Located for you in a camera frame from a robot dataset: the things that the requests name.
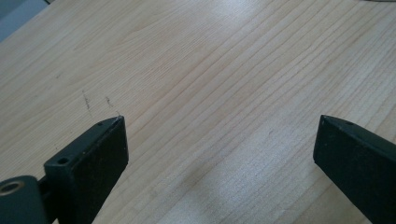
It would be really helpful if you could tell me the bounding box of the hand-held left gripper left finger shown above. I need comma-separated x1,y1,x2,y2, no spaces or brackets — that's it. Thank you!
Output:
43,115,130,224

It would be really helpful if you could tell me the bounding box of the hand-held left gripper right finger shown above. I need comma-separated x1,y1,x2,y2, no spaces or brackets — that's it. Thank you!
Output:
312,114,396,224

